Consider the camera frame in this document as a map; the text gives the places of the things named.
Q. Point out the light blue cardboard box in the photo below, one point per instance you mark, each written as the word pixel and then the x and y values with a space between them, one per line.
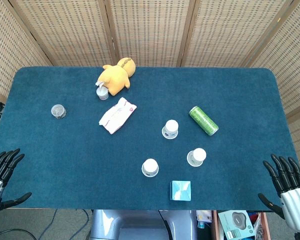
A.
pixel 180 190

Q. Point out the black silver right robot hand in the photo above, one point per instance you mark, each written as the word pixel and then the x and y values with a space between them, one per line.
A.
pixel 296 207

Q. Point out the pink white wet wipes pack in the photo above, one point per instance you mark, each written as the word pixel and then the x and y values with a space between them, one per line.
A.
pixel 117 115

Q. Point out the brown wooden crate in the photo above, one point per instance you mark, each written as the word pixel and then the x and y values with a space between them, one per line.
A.
pixel 214 225

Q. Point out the colourful small package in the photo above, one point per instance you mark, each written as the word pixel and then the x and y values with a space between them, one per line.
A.
pixel 203 217

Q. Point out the white floral paper cup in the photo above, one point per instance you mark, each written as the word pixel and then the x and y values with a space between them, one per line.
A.
pixel 196 157
pixel 170 130
pixel 150 168

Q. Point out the green drink can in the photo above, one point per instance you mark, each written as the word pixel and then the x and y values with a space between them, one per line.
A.
pixel 203 120

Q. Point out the yellow plush toy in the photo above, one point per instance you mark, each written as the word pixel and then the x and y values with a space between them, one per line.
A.
pixel 117 77

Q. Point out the blue carpet table cover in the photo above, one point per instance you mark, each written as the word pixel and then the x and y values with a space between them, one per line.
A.
pixel 77 155

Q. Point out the woven bamboo screen panel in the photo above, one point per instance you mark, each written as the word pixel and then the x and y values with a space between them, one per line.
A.
pixel 290 50
pixel 235 32
pixel 150 32
pixel 65 32
pixel 10 50

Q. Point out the white jar with red label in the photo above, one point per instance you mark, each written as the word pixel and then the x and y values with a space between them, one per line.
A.
pixel 102 94

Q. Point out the teal product package box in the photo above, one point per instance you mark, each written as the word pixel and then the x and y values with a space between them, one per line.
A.
pixel 236 225

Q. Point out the silver robot torso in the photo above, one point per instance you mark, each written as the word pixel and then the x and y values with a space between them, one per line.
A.
pixel 110 225

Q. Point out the clear round plastic container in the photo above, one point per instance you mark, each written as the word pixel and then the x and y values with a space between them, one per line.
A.
pixel 58 111

